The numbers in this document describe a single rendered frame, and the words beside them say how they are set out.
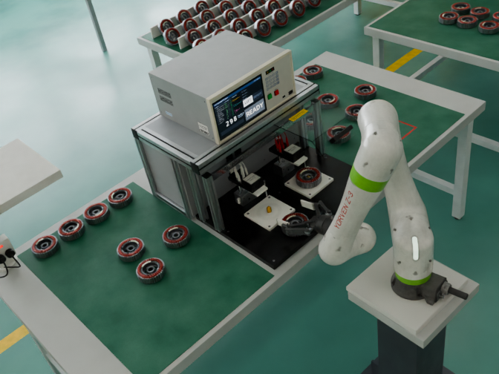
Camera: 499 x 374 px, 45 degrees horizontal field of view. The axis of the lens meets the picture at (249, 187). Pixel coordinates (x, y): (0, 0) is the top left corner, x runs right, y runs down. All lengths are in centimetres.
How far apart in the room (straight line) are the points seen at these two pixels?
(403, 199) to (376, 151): 37
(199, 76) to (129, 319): 95
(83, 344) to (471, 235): 213
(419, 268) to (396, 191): 26
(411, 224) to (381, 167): 34
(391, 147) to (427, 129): 119
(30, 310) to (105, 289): 29
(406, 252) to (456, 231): 151
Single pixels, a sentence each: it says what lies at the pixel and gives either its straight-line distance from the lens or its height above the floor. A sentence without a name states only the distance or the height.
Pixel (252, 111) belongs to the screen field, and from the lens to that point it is 240.
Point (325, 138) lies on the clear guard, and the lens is 240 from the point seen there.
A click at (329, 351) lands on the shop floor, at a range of 298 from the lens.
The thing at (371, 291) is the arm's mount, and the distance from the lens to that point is 219.
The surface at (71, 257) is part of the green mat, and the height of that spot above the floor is 75.
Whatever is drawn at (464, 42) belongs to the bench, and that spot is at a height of 75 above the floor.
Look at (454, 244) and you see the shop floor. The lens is 344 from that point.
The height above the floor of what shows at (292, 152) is 92.
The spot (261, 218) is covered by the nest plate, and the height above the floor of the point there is 78.
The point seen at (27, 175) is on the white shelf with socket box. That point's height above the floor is 120.
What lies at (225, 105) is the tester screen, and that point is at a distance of 229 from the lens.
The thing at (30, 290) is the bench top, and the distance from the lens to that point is 259.
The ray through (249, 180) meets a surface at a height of 92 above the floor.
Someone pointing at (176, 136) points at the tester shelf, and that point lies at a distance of 245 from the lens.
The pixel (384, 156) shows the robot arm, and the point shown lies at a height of 137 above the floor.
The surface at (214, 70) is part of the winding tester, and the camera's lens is 242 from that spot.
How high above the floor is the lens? 244
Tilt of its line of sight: 39 degrees down
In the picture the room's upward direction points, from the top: 11 degrees counter-clockwise
